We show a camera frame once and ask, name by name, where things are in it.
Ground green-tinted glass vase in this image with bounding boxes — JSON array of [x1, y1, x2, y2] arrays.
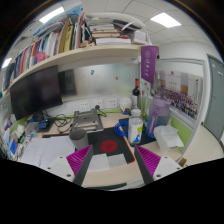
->
[[139, 93, 150, 120]]

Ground small blue box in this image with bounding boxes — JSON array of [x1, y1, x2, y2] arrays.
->
[[38, 118, 51, 131]]

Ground grey metal laptop stand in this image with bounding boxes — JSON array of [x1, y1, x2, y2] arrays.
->
[[69, 108, 105, 134]]

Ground black computer monitor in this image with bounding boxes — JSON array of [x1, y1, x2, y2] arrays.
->
[[9, 65, 64, 122]]

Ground black cables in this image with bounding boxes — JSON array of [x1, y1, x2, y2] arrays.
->
[[49, 113, 73, 134]]

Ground white paper sheets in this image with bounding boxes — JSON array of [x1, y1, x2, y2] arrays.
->
[[18, 135, 76, 169]]

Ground dark wine bottle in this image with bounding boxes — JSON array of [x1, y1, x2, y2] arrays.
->
[[132, 78, 141, 108]]

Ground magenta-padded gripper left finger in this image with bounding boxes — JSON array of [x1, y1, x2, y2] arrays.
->
[[45, 144, 95, 187]]

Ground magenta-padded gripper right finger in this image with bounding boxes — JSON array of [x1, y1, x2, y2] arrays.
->
[[133, 144, 183, 186]]

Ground white wall sockets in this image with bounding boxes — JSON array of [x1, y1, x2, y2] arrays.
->
[[79, 97, 120, 113]]

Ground white tissue pack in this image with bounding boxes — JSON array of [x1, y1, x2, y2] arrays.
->
[[153, 124, 185, 154]]

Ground white paper towel sheet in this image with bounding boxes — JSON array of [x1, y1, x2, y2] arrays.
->
[[87, 152, 111, 173]]

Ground grey door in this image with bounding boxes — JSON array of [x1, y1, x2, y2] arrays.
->
[[203, 53, 224, 141]]

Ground group photo poster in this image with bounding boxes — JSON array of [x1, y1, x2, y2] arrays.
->
[[154, 68, 204, 120]]

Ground grey cup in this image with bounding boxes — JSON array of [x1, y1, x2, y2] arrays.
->
[[68, 128, 90, 152]]

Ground shelf unit with books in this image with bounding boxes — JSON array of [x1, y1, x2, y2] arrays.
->
[[1, 5, 154, 98]]

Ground clear plastic box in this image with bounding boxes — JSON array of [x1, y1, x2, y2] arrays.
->
[[25, 121, 40, 136]]

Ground blue coiled cable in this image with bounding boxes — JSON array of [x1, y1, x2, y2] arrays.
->
[[113, 119, 131, 138]]

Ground black red-edged desk mat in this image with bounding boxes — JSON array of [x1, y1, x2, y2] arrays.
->
[[42, 126, 136, 165]]

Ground clear plastic drink bottle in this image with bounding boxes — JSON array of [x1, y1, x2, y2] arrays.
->
[[128, 108, 145, 147]]

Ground purple pennant banner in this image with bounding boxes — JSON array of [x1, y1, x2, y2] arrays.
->
[[140, 45, 159, 85]]

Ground small grey paper towel piece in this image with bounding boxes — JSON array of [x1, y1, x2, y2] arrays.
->
[[107, 153, 128, 169]]

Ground dark blue mouse pad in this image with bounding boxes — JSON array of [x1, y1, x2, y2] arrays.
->
[[118, 117, 156, 147]]

